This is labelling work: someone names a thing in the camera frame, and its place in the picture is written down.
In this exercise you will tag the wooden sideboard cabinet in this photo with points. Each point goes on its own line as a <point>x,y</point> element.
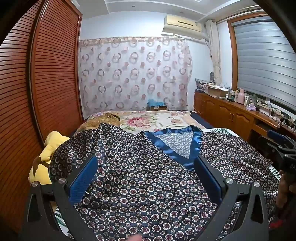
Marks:
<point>222,113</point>

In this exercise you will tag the pink bottle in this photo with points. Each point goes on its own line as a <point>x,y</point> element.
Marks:
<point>241,96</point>

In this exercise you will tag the navy bed sheet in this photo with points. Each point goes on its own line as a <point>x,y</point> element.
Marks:
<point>203,121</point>

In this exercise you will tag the palm leaf print sheet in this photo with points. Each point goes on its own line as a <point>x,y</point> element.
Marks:
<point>219,131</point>

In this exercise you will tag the person's right hand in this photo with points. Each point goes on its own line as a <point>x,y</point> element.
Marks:
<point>286,194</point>

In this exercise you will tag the floral blanket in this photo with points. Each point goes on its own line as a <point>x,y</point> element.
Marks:
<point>148,120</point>

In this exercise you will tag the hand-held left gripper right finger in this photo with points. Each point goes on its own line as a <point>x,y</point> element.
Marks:
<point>209,179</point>

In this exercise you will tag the wooden window frame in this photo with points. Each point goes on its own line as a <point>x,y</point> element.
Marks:
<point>232,58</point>

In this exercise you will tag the patterned cushion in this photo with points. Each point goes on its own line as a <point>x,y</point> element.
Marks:
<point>203,83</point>

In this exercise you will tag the purple plastic item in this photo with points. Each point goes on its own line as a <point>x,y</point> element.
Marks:
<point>251,107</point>

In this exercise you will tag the large cardboard box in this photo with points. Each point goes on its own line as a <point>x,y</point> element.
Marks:
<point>216,91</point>

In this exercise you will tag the red cloth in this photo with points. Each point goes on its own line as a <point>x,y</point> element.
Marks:
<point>276,223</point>

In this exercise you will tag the small cardboard box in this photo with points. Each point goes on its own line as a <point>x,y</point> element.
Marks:
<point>157,108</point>

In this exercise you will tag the navy patterned satin pajama top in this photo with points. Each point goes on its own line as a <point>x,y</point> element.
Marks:
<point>148,185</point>

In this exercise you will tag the circle print sheer curtain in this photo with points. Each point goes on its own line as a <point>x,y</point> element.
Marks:
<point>134,76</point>

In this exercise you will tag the beige air conditioner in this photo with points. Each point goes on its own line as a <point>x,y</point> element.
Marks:
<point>182,26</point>

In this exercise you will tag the beige tied curtain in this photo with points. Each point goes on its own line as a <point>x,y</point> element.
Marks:
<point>216,58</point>

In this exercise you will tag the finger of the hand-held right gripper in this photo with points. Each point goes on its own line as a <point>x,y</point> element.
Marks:
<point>281,138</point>

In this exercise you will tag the yellow plush toy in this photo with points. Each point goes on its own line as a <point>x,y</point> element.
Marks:
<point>49,148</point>

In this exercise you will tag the wooden louvered wardrobe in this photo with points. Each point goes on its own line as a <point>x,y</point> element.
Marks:
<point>53,81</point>

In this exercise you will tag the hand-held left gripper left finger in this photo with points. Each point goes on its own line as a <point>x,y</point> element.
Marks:
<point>83,179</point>

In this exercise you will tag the grey window blind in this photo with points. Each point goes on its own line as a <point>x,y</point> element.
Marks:
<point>266,62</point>

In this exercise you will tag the teal cloth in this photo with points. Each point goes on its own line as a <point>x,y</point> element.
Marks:
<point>156,102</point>

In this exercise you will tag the yellow patterned folded blanket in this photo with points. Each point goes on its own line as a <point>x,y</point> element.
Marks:
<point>104,118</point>

